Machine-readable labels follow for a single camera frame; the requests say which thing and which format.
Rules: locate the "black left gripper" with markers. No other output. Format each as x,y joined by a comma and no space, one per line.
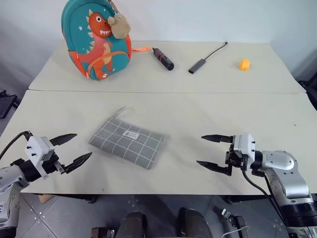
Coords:
53,164

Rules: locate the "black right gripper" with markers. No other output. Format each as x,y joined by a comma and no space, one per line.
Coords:
236,158

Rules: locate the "grey checked fabric pouch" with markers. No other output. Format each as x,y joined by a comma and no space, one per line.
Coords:
126,146

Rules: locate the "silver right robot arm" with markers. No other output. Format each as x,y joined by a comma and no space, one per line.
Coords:
284,168

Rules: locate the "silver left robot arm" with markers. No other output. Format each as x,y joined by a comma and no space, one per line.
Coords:
10,176

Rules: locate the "black plug with white tip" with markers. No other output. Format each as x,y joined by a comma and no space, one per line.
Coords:
231,219

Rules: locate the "dark rounded shape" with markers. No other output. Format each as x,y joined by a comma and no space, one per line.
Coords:
193,224
132,225

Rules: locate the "small orange block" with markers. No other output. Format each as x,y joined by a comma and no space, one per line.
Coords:
244,65

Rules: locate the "teal dinosaur backpack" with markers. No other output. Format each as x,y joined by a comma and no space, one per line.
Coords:
99,57

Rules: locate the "black equipment beside table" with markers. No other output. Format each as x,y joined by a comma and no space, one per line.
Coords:
309,94

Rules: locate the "black red electric screwdriver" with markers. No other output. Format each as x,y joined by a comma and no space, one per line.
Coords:
163,59

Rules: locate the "beige plush toy pendant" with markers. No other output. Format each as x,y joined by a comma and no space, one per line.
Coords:
120,27

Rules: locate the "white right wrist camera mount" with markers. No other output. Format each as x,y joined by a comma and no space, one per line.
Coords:
244,145

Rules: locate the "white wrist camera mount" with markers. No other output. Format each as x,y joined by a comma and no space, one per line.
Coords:
244,145
37,148

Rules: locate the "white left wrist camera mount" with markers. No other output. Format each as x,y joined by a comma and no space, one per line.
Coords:
37,148

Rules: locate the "black frame beside table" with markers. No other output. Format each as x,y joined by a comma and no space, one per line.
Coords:
7,104

